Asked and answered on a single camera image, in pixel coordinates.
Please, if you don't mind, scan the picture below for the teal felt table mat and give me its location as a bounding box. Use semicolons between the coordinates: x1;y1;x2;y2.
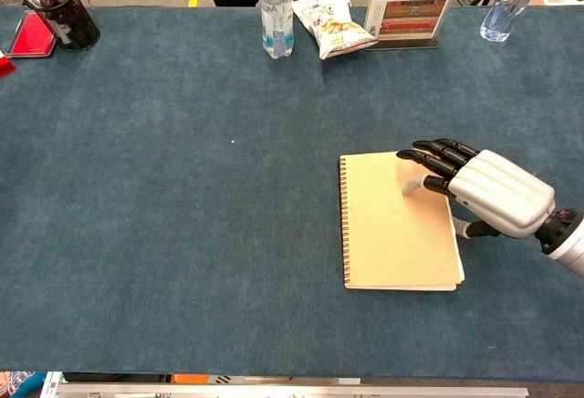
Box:
0;4;584;382

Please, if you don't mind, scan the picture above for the white snack chip bag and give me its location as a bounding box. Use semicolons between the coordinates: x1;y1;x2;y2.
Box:
291;0;380;60

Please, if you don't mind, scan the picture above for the clear plastic water bottle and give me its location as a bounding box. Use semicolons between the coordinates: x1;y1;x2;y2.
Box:
479;0;556;43

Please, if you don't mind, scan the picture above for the tan spiral notebook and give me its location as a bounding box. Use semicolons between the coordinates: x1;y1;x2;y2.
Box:
339;151;466;292

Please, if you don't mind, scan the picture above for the small red box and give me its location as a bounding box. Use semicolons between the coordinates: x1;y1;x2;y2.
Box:
0;49;16;79

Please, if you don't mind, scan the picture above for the black pen holder cup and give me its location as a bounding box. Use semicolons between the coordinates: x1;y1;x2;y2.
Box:
25;0;101;52

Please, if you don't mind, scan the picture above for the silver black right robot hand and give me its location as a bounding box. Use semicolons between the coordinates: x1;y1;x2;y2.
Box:
396;138;557;240

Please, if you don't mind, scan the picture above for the aluminium profile rail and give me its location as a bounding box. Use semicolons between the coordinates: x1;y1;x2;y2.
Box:
53;382;530;398

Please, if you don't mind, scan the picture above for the red ink pad case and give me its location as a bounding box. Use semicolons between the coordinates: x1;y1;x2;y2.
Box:
5;9;58;58

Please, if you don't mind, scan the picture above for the acrylic sign stand with card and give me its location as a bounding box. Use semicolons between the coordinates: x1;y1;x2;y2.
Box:
362;0;471;50

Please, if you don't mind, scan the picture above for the clear water bottle blue label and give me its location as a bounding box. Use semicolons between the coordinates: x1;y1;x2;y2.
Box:
257;0;296;60

